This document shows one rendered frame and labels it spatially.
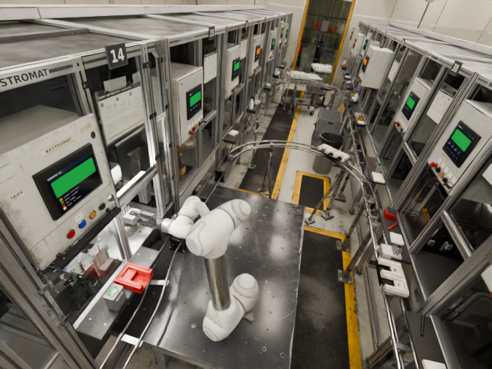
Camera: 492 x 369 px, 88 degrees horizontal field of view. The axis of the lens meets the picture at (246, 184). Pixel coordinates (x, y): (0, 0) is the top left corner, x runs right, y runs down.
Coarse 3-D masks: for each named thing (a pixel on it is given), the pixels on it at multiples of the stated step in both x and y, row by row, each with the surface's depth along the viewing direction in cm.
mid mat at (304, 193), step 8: (296, 176) 410; (304, 176) 411; (312, 176) 413; (320, 176) 417; (296, 184) 391; (304, 184) 393; (312, 184) 395; (320, 184) 397; (328, 184) 401; (296, 192) 376; (304, 192) 378; (312, 192) 380; (320, 192) 382; (296, 200) 360; (304, 200) 362; (312, 200) 364; (320, 200) 366; (328, 200) 369; (312, 208) 350; (320, 208) 352
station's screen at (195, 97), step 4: (200, 88) 188; (196, 92) 184; (200, 92) 190; (192, 96) 178; (196, 96) 185; (200, 96) 192; (192, 100) 179; (196, 100) 187; (200, 100) 194; (192, 104) 181; (196, 104) 188; (200, 104) 195; (192, 108) 183; (196, 108) 190; (192, 112) 184
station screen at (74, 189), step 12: (84, 156) 97; (72, 168) 93; (96, 168) 105; (48, 180) 85; (84, 180) 100; (96, 180) 106; (72, 192) 96; (84, 192) 102; (60, 204) 92; (72, 204) 97
